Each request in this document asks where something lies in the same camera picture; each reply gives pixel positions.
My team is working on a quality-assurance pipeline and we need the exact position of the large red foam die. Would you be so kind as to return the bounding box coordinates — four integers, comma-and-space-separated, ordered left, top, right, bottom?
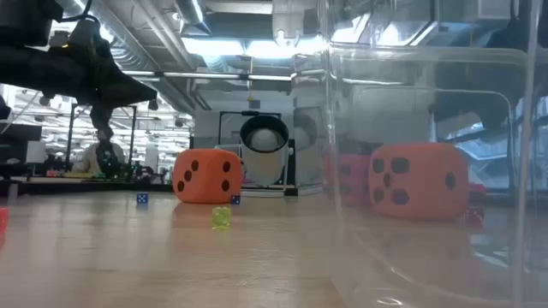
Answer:
323, 151, 372, 209

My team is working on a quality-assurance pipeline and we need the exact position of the black background robot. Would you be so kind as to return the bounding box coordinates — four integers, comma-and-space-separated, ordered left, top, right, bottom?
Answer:
96, 140, 155, 181

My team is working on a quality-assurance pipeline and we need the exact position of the black background rig frame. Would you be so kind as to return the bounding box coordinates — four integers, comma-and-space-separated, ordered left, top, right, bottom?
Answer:
66, 102, 138, 172

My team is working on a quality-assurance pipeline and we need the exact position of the person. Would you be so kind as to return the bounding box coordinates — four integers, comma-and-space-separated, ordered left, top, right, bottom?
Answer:
71, 140, 128, 175

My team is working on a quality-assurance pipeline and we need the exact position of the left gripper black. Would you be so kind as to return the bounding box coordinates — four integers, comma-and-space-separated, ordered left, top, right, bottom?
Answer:
0, 42, 158, 141

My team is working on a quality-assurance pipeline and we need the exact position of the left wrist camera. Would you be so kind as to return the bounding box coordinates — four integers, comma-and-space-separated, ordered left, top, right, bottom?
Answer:
49, 19, 102, 48

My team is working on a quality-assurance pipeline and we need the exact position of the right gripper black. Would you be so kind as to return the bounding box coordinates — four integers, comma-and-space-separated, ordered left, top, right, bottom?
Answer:
434, 59, 532, 129

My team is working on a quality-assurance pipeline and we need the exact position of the small yellow-green die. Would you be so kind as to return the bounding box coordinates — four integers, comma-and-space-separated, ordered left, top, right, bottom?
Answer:
211, 206, 233, 229

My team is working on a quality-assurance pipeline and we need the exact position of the clear plastic bin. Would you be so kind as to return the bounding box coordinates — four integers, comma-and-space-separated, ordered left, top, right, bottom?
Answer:
320, 0, 548, 308

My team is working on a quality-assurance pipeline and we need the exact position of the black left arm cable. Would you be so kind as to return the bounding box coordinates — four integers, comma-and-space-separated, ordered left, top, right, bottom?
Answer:
59, 0, 93, 25

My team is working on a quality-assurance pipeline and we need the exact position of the small red die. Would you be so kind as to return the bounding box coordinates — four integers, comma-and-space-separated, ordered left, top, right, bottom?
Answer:
465, 204, 485, 226

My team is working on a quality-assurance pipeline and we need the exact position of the ceiling light bar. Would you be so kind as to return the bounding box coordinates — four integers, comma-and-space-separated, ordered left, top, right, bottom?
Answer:
122, 70, 296, 83

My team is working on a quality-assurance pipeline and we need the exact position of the large orange foam die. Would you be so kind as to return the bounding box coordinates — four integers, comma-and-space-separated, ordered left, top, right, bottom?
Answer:
368, 143, 470, 222
172, 148, 244, 204

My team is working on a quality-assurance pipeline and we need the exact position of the black table rig frame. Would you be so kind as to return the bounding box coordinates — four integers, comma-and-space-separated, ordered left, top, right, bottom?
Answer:
0, 179, 326, 198

